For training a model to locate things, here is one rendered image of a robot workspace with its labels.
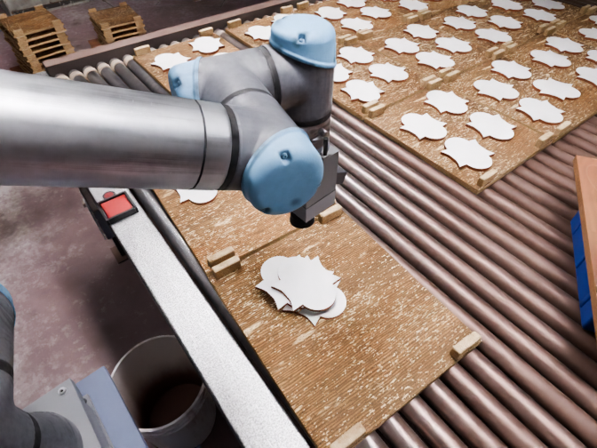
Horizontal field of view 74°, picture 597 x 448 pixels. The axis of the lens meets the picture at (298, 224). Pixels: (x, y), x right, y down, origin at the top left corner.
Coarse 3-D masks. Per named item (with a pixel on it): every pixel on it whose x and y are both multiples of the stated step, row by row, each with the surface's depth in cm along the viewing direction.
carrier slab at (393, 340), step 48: (288, 240) 88; (336, 240) 88; (240, 288) 80; (384, 288) 80; (288, 336) 73; (336, 336) 73; (384, 336) 73; (432, 336) 73; (288, 384) 67; (336, 384) 67; (384, 384) 67; (336, 432) 62
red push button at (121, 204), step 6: (114, 198) 98; (120, 198) 98; (126, 198) 98; (102, 204) 97; (108, 204) 97; (114, 204) 97; (120, 204) 97; (126, 204) 97; (108, 210) 96; (114, 210) 96; (120, 210) 96; (108, 216) 94
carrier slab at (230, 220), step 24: (168, 192) 99; (240, 192) 99; (192, 216) 93; (216, 216) 93; (240, 216) 93; (264, 216) 93; (288, 216) 93; (192, 240) 88; (216, 240) 88; (240, 240) 88; (264, 240) 88
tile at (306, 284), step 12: (288, 264) 80; (300, 264) 80; (312, 264) 80; (288, 276) 78; (300, 276) 78; (312, 276) 78; (324, 276) 78; (336, 276) 78; (276, 288) 76; (288, 288) 76; (300, 288) 76; (312, 288) 76; (324, 288) 76; (300, 300) 74; (312, 300) 74; (324, 300) 74
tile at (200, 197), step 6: (180, 192) 98; (186, 192) 98; (192, 192) 98; (198, 192) 98; (204, 192) 98; (210, 192) 98; (216, 192) 98; (180, 198) 96; (186, 198) 96; (192, 198) 96; (198, 198) 96; (204, 198) 96; (210, 198) 96; (198, 204) 96
